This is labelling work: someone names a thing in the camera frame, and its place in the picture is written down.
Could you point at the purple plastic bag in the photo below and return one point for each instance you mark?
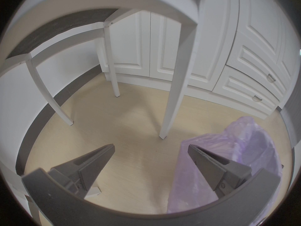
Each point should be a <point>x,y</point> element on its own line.
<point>247,135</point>

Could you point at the white chair dark grey seat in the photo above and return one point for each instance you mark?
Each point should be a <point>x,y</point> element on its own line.
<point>181,79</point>

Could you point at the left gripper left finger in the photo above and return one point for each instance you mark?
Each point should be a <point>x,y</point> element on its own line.
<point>94,168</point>

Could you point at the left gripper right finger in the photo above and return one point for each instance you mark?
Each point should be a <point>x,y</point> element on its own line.
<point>211,171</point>

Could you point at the white wardrobe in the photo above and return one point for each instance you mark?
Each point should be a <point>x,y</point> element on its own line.
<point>254,43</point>

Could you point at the white trash bin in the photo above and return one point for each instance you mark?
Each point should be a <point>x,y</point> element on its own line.
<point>181,192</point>

